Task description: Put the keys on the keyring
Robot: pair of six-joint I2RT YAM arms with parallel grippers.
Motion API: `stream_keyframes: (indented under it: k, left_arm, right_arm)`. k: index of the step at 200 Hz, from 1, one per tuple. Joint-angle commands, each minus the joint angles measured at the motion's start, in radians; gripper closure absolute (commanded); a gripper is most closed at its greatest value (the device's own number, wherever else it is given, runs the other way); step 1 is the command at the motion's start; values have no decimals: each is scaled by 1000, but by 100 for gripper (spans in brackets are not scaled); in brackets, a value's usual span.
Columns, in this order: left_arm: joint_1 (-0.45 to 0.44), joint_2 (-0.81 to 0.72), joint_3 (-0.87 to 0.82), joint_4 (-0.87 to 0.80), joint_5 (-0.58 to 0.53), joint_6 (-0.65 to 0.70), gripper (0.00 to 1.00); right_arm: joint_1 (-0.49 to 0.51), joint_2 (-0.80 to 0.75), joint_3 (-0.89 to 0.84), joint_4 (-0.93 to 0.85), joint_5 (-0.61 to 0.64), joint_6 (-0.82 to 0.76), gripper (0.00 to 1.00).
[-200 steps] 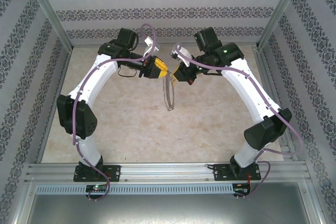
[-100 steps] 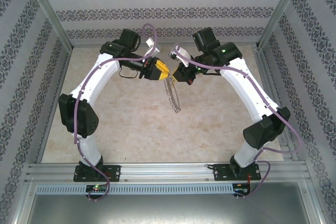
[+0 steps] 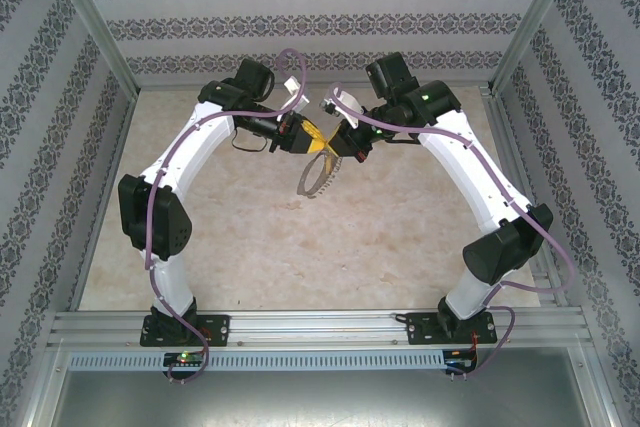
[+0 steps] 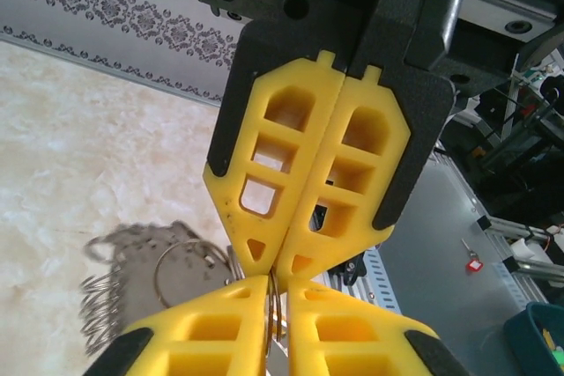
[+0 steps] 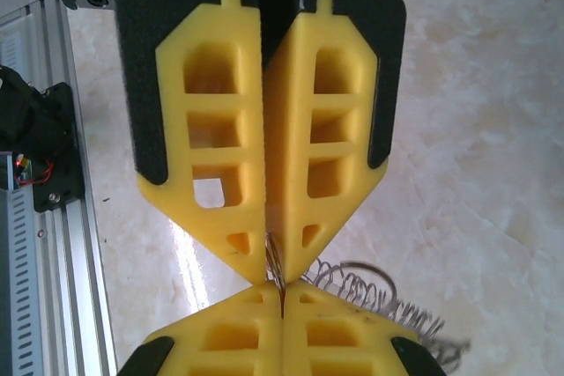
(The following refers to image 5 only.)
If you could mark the small circuit board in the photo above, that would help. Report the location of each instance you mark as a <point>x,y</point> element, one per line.
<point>24,171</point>

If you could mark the metal plate with key rings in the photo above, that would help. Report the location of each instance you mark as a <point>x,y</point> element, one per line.
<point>328,284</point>

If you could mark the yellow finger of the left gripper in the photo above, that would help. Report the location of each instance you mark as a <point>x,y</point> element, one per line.
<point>176,129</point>
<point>291,151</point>

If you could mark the aluminium mounting rail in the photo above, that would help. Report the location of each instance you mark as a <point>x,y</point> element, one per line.
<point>79,283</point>

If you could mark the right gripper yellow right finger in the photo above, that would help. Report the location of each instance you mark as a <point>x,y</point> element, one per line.
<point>352,349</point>

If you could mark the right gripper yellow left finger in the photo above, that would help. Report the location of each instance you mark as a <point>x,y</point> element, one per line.
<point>198,349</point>

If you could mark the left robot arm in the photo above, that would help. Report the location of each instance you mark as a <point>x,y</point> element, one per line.
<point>26,107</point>

